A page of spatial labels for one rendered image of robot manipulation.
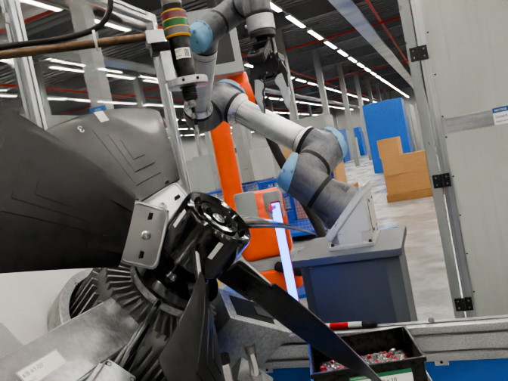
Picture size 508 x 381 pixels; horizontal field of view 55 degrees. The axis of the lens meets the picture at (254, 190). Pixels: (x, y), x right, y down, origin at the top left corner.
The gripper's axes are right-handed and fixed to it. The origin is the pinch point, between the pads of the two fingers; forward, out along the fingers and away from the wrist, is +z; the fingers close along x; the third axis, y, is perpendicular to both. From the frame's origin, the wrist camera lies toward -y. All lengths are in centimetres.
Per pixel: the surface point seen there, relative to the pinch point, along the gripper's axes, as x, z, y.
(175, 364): -12, 30, -91
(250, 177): 372, 50, 990
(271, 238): 114, 87, 305
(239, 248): -8, 25, -62
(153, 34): 3, -10, -54
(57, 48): 16, -10, -62
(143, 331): 2, 32, -75
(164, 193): 6, 16, -56
